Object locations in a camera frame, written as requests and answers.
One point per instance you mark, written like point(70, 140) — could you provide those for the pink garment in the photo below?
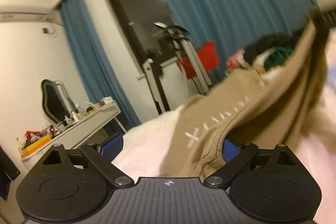
point(232, 62)

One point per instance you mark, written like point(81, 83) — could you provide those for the white air conditioner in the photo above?
point(28, 17)

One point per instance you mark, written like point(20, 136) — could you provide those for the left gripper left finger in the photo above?
point(101, 156)

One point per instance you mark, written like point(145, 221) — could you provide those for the narrow teal curtain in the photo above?
point(92, 63)

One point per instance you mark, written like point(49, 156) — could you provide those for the dark window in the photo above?
point(137, 19)

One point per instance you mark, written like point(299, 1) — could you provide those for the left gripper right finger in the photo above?
point(237, 157)

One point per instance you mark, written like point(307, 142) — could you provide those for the yellow box on table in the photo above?
point(36, 145)

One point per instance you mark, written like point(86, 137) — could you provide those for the black framed mirror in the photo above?
point(52, 102)

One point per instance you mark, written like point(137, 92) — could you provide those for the green garment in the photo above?
point(277, 57)

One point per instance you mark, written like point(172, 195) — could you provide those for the black garment on pile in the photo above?
point(266, 42)

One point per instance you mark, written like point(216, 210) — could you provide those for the red basket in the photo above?
point(208, 56)

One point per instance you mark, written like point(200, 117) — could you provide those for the tan t-shirt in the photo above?
point(247, 107)

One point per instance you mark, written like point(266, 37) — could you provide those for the white dressing table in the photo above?
point(80, 132)

